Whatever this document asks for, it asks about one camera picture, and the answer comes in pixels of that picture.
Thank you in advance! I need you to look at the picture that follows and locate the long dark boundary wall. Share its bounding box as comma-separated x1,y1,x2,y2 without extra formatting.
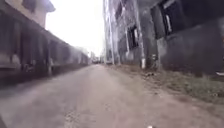
0,3,92,86

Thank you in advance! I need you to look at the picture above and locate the dark concrete building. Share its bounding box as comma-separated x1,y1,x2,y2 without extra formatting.
138,0,224,76

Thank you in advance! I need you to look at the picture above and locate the beige building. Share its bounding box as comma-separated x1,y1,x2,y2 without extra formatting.
5,0,57,29

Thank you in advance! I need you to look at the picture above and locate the littered earth verge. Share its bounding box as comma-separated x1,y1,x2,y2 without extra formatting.
104,63,224,111

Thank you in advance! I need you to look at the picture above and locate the grey multi-storey building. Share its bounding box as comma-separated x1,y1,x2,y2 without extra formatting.
102,0,148,66

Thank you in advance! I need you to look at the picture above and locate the pale brown dirt road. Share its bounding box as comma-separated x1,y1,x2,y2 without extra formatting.
0,63,224,128

